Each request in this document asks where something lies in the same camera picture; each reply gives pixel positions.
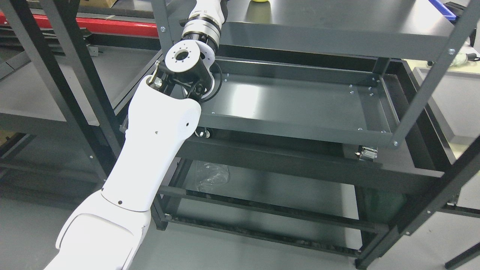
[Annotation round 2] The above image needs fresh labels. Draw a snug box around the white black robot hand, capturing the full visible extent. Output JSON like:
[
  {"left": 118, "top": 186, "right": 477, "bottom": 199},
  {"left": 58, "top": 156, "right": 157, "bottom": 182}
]
[{"left": 188, "top": 0, "right": 228, "bottom": 25}]

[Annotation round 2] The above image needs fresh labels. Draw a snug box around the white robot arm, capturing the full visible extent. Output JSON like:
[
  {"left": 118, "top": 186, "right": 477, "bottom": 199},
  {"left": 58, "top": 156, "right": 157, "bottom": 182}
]
[{"left": 46, "top": 7, "right": 227, "bottom": 270}]

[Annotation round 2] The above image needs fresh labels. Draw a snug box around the black metal shelf rack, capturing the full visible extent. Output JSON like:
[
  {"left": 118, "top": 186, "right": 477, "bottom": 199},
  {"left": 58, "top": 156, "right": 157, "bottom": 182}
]
[{"left": 1, "top": 0, "right": 479, "bottom": 270}]

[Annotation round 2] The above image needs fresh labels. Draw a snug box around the red metal beam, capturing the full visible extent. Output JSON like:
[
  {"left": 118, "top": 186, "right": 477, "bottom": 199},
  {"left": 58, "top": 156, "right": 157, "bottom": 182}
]
[{"left": 0, "top": 11, "right": 160, "bottom": 38}]

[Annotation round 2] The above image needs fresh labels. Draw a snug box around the grey metal cart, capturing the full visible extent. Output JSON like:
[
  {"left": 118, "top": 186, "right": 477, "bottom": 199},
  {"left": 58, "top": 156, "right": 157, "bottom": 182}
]
[{"left": 151, "top": 0, "right": 479, "bottom": 149}]

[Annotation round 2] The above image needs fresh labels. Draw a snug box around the clear plastic bag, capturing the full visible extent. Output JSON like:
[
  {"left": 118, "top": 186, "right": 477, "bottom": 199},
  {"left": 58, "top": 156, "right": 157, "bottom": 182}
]
[{"left": 194, "top": 160, "right": 230, "bottom": 193}]

